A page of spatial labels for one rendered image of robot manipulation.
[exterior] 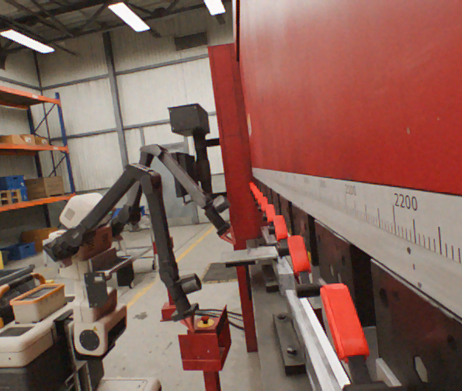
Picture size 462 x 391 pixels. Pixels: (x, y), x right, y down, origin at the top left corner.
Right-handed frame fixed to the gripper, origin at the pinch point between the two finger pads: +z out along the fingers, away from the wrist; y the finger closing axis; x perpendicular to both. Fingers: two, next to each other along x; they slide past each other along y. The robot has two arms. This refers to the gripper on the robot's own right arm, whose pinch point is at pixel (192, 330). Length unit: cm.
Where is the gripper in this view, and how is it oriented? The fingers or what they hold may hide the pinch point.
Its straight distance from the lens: 143.5
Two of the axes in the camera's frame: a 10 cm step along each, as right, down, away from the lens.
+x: 2.1, -1.0, 9.7
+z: 3.8, 9.2, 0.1
